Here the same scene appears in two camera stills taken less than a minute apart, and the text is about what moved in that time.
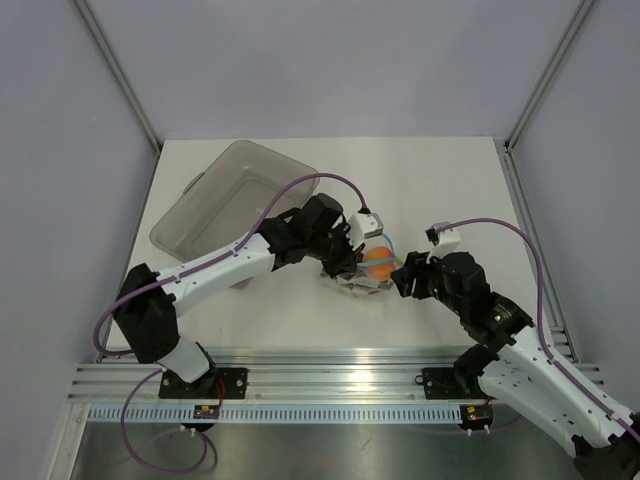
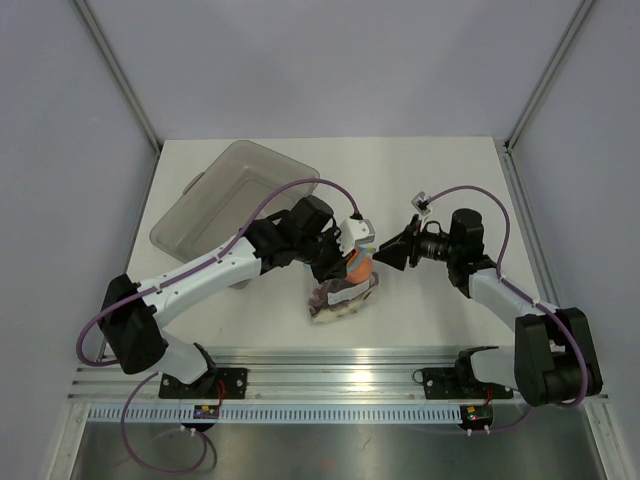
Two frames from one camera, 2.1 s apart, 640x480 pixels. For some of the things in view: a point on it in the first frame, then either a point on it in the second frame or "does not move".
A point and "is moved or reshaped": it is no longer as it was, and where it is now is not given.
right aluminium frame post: (547, 75) does not move
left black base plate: (221, 383) does not move
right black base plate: (444, 383) does not move
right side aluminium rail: (564, 342) does not move
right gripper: (415, 266) to (395, 252)
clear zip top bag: (375, 273) is moved or reshaped
